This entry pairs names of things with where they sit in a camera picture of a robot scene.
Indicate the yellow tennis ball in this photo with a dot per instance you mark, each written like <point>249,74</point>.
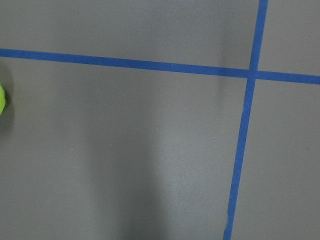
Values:
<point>2,99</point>

